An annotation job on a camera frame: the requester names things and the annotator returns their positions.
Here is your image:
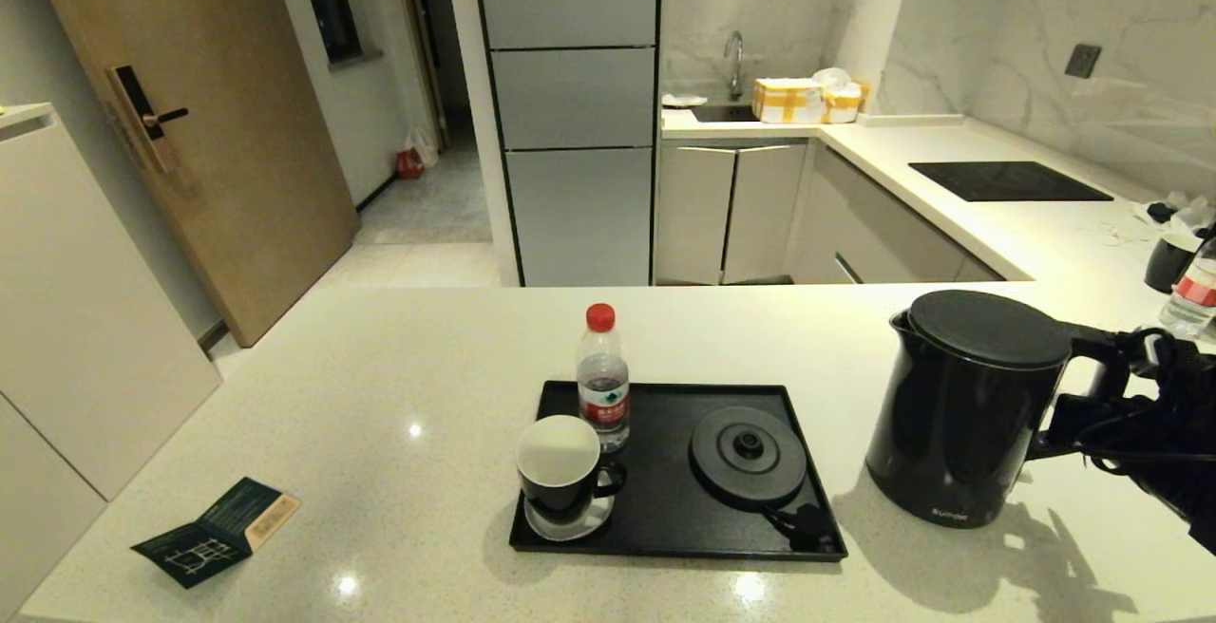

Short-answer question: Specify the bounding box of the water bottle red cap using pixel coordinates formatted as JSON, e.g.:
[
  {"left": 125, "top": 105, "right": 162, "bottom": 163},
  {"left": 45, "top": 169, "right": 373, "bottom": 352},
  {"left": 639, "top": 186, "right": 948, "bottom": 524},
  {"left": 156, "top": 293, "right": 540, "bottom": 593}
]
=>
[{"left": 576, "top": 303, "right": 631, "bottom": 454}]

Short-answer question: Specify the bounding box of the black rectangular serving tray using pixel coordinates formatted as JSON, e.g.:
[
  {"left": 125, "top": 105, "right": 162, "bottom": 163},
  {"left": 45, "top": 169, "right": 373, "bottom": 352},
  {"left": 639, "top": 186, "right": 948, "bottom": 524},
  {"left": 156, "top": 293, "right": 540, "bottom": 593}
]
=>
[{"left": 509, "top": 381, "right": 848, "bottom": 563}]

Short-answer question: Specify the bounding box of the large box yellow tape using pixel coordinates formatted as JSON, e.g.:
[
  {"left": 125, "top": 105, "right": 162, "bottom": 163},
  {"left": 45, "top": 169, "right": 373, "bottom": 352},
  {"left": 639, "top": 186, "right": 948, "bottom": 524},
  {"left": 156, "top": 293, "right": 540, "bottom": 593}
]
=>
[{"left": 752, "top": 78, "right": 826, "bottom": 124}]

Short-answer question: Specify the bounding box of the small box yellow tape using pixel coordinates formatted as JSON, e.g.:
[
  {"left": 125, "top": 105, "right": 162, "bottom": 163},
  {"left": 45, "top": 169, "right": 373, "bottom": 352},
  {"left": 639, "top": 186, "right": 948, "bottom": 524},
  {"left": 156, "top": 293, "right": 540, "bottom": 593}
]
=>
[{"left": 821, "top": 82, "right": 869, "bottom": 124}]

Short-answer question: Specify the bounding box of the crumpled white tissue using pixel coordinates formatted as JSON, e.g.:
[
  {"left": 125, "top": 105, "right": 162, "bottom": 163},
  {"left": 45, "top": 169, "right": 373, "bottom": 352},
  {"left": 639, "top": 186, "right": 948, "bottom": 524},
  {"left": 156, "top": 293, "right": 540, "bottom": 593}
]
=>
[{"left": 1130, "top": 191, "right": 1216, "bottom": 242}]

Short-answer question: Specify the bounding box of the grey lower cabinet door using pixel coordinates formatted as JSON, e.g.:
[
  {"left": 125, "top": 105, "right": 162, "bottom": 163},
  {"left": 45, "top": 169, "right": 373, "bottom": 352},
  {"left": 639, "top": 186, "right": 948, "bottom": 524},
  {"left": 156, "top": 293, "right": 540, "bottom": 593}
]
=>
[
  {"left": 655, "top": 145, "right": 737, "bottom": 285},
  {"left": 723, "top": 143, "right": 808, "bottom": 285}
]

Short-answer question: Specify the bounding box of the black induction cooktop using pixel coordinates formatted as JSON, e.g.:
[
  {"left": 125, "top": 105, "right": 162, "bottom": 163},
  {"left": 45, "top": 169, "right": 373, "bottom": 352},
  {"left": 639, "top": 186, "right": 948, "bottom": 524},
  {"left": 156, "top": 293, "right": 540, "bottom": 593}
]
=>
[{"left": 908, "top": 160, "right": 1114, "bottom": 202}]

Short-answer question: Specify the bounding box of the tall grey cabinet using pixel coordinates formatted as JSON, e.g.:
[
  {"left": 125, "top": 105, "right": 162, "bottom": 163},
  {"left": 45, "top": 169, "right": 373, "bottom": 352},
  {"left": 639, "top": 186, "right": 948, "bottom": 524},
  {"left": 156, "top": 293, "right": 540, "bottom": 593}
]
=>
[{"left": 469, "top": 0, "right": 661, "bottom": 288}]

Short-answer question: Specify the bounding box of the water bottle red label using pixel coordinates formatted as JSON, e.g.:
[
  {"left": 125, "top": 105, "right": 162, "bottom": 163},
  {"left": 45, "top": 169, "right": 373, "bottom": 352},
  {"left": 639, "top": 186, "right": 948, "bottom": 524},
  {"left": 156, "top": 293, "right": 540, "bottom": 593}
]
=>
[{"left": 1157, "top": 236, "right": 1216, "bottom": 338}]

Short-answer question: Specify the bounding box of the black mug white inside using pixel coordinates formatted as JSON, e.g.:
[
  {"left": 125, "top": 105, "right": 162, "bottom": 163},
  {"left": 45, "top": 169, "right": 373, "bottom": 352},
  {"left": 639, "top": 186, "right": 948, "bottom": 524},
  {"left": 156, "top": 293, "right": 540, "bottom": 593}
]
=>
[{"left": 516, "top": 414, "right": 627, "bottom": 525}]

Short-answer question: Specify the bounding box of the chrome sink faucet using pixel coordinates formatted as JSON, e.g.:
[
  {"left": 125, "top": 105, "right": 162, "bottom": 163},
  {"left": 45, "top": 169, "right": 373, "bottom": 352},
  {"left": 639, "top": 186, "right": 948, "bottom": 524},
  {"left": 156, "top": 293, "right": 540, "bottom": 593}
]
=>
[{"left": 723, "top": 30, "right": 746, "bottom": 100}]

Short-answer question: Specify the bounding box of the round black kettle base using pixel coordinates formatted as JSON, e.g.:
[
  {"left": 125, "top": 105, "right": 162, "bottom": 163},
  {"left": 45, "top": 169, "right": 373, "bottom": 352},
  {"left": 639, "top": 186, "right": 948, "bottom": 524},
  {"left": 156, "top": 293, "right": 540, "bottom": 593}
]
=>
[{"left": 690, "top": 405, "right": 808, "bottom": 512}]

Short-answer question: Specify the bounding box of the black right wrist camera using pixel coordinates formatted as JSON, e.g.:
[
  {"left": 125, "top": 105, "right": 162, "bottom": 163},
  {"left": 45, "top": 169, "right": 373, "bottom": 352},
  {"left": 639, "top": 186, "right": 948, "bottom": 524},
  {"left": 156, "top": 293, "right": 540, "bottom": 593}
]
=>
[{"left": 1135, "top": 327, "right": 1188, "bottom": 372}]

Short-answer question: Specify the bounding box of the brown wooden door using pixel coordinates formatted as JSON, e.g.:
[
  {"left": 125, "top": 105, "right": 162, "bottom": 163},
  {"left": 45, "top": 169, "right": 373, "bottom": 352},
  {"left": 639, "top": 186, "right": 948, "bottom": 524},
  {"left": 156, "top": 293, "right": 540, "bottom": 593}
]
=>
[{"left": 21, "top": 0, "right": 360, "bottom": 349}]

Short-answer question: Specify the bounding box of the black door lock handle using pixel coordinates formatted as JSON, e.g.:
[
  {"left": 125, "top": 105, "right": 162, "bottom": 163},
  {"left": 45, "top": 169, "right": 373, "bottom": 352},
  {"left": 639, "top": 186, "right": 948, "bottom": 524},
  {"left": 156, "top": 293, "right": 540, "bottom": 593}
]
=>
[{"left": 104, "top": 65, "right": 189, "bottom": 175}]

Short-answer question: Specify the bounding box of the dark green folded booklet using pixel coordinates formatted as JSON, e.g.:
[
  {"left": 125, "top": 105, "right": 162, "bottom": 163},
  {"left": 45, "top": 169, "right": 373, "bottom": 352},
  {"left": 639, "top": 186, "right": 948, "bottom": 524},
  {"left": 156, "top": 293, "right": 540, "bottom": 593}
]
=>
[{"left": 131, "top": 477, "right": 302, "bottom": 590}]

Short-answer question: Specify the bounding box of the black electric kettle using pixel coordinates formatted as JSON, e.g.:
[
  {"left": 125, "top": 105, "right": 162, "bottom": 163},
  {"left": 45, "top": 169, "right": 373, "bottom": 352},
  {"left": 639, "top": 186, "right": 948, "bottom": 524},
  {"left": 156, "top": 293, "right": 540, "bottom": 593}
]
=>
[{"left": 865, "top": 290, "right": 1133, "bottom": 529}]

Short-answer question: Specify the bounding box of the grey counter drawer cabinet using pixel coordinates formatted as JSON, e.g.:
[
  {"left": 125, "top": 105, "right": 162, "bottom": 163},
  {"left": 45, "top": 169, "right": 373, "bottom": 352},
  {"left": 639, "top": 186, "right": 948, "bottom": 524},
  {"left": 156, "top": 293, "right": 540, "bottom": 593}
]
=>
[{"left": 790, "top": 143, "right": 1008, "bottom": 284}]

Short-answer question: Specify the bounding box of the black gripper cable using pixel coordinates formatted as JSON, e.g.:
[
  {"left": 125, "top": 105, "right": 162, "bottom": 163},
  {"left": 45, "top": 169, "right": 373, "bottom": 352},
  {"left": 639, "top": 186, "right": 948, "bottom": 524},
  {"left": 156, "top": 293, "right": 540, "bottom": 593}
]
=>
[{"left": 1083, "top": 424, "right": 1216, "bottom": 464}]

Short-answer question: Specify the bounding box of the white saucer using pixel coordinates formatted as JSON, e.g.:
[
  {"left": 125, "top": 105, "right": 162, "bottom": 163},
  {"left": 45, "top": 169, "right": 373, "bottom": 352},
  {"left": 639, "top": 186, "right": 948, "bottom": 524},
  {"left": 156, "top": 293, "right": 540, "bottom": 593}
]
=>
[{"left": 523, "top": 493, "right": 615, "bottom": 542}]

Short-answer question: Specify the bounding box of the white side cabinet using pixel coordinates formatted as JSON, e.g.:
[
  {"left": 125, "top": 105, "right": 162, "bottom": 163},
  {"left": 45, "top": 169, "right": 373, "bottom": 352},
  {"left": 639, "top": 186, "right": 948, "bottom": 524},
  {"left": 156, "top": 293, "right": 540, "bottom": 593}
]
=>
[{"left": 0, "top": 103, "right": 221, "bottom": 623}]

